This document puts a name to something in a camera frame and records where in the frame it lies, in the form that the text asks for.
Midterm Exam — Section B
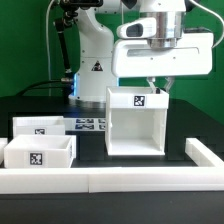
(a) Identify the white thin cable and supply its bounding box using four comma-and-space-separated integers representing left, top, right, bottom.
45, 0, 57, 97

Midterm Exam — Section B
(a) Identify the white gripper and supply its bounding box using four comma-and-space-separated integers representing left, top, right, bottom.
112, 33, 213, 92

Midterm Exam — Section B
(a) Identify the white fence rail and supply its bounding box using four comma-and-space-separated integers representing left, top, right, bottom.
0, 167, 224, 194
0, 138, 8, 165
185, 138, 224, 168

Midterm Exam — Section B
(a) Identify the white front drawer box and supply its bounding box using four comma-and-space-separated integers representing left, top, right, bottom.
4, 135, 76, 169

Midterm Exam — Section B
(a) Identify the white drawer cabinet frame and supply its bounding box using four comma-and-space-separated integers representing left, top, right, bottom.
105, 87, 169, 156

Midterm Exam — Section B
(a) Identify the white rear drawer box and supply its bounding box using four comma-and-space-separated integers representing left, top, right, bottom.
13, 116, 65, 137

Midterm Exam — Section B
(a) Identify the white front fence rail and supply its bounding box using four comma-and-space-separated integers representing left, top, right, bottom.
0, 167, 224, 194

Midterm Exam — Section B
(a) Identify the marker sheet on table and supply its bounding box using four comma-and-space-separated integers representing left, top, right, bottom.
64, 118, 106, 131

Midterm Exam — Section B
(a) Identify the white drawer box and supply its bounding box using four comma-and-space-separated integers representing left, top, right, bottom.
13, 116, 65, 137
4, 135, 76, 169

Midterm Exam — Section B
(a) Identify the black cable bundle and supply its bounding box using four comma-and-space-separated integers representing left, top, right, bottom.
15, 18, 75, 98

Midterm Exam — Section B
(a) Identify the white left fence rail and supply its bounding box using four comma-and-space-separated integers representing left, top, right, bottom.
0, 138, 8, 165

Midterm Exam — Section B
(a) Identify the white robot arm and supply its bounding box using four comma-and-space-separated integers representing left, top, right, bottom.
51, 0, 214, 103

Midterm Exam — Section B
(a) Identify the white right fence rail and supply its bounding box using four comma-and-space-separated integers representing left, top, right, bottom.
185, 138, 224, 168

